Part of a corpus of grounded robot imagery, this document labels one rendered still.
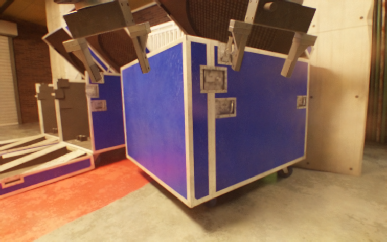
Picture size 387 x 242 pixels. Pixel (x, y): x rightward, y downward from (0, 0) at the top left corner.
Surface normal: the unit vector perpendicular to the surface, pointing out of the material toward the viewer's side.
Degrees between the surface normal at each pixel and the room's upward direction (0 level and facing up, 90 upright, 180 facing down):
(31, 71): 90
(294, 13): 114
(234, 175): 90
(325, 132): 90
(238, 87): 90
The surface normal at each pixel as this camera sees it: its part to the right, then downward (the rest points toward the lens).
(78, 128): 0.80, 0.05
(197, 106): 0.58, 0.09
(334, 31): -0.54, 0.12
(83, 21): -0.09, 0.51
